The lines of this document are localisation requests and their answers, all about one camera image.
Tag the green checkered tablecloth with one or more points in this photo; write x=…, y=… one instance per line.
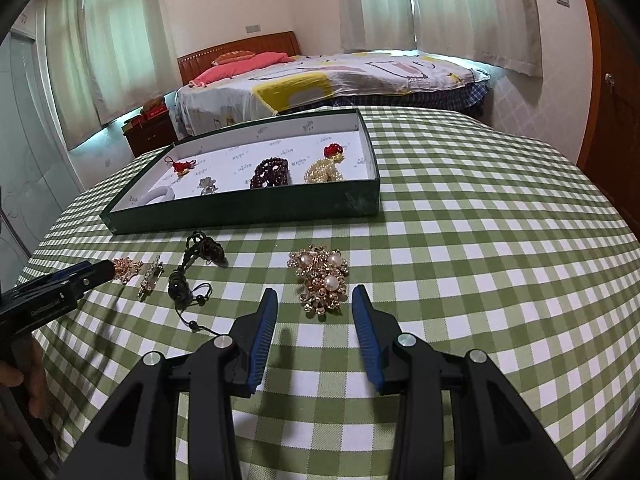
x=450, y=260

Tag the metal door knob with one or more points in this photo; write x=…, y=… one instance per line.
x=610, y=79

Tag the red and gold charm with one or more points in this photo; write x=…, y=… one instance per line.
x=181, y=167

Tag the wooden door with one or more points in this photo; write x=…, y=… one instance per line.
x=615, y=110

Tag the white curtain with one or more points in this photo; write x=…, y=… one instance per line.
x=475, y=15
x=127, y=35
x=375, y=5
x=70, y=60

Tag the white patterned bedsheet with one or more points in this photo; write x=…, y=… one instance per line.
x=350, y=80

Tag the person's left hand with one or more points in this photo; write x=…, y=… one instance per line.
x=32, y=380

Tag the stack of books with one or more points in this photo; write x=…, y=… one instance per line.
x=132, y=125

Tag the dark wooden nightstand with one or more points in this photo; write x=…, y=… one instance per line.
x=150, y=137

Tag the gold pearl brooch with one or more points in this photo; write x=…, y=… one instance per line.
x=320, y=280

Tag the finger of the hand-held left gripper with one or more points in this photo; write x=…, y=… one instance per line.
x=97, y=272
x=45, y=280

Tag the wooden headboard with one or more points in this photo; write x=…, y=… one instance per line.
x=200, y=57

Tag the gold rhinestone brooch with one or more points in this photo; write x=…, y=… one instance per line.
x=127, y=267

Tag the red box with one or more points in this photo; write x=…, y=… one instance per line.
x=154, y=111

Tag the white jade bangle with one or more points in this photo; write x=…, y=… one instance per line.
x=160, y=191

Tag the red patterned pillow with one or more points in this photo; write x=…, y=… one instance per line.
x=235, y=56

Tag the green box with white lining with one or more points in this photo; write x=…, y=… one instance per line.
x=240, y=210

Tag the pink pillow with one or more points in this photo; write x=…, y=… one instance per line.
x=235, y=67

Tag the silver pin brooch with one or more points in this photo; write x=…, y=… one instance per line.
x=149, y=280

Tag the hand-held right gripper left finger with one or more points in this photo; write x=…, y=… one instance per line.
x=260, y=342

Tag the frosted glass wardrobe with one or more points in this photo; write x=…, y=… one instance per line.
x=35, y=160

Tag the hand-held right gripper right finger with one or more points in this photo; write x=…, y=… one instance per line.
x=367, y=342

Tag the wall outlet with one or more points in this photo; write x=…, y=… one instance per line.
x=253, y=28

